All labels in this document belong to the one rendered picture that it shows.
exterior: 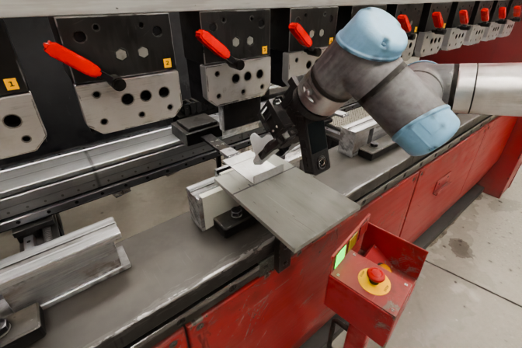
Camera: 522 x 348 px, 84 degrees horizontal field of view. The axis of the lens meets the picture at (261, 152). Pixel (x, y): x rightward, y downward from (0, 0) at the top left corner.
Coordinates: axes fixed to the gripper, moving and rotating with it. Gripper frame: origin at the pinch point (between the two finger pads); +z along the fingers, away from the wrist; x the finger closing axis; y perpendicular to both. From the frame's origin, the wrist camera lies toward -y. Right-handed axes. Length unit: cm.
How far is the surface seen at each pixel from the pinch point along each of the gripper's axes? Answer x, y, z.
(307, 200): -0.7, -11.5, -3.3
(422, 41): -69, 15, -10
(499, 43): -214, 17, 12
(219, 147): 1.8, 11.7, 15.6
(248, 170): 2.1, 0.9, 6.9
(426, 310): -83, -86, 65
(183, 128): 5.8, 22.9, 22.4
